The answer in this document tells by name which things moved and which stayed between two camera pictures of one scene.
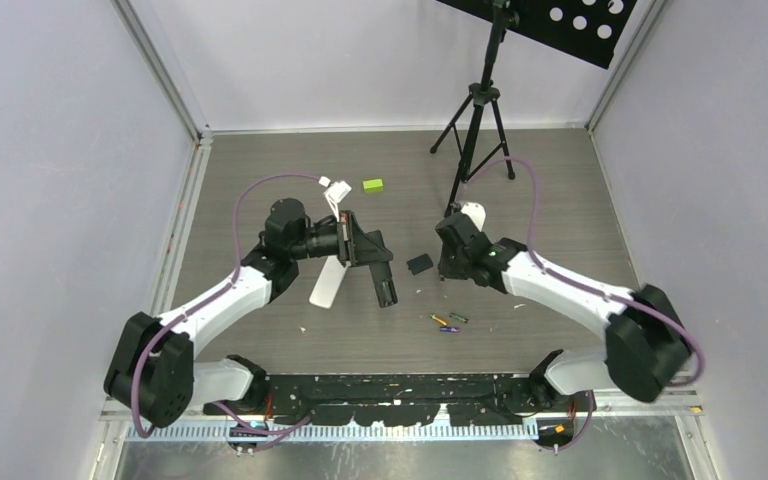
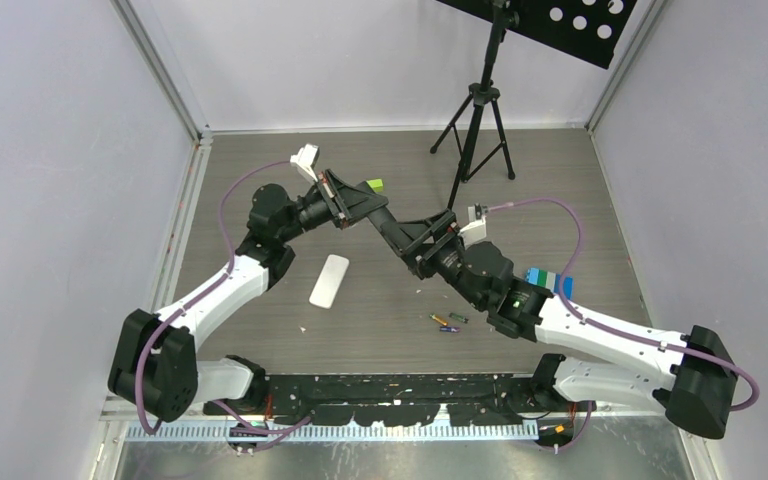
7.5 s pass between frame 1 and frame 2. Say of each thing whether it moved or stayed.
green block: stayed
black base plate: stayed
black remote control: moved
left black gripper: moved
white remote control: stayed
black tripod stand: stayed
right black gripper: moved
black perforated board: stayed
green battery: stayed
